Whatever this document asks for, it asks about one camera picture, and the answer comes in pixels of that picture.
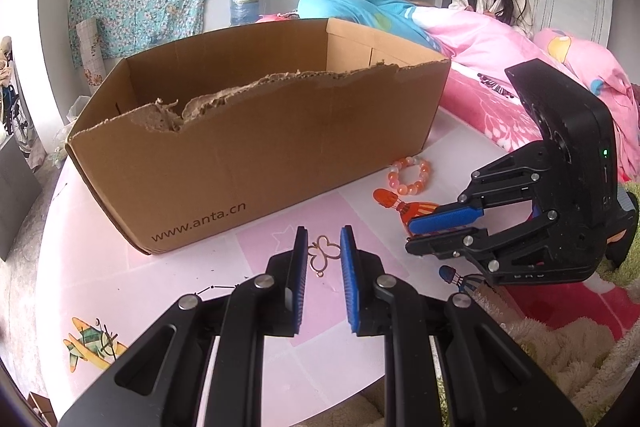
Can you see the rolled white paper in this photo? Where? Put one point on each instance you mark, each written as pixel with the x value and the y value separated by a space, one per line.
pixel 91 57

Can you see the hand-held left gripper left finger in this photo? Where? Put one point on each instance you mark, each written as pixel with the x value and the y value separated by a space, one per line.
pixel 299 279

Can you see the blue water jug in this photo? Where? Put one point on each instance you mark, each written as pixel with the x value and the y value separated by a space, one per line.
pixel 245 4

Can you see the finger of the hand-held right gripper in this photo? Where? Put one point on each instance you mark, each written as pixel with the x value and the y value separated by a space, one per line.
pixel 445 219
pixel 450 244

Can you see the small brown box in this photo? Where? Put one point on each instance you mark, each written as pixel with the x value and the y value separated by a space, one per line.
pixel 44 408

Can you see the metal clothes rack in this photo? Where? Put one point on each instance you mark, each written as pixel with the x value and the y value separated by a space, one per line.
pixel 7 67

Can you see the torn brown cardboard box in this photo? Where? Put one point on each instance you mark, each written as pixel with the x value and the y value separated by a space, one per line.
pixel 250 167

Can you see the grey cabinet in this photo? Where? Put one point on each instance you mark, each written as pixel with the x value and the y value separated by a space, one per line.
pixel 15 197

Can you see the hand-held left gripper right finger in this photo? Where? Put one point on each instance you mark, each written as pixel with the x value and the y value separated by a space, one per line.
pixel 349 279

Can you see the blue printed quilt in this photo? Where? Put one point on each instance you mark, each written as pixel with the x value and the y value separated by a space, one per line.
pixel 340 4

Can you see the person's red clothing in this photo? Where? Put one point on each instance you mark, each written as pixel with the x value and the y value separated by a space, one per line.
pixel 565 307

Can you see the white plastic bag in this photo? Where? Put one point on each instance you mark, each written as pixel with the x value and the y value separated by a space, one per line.
pixel 70 132

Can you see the pink printed blanket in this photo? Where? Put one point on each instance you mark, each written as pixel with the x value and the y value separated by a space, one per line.
pixel 480 42

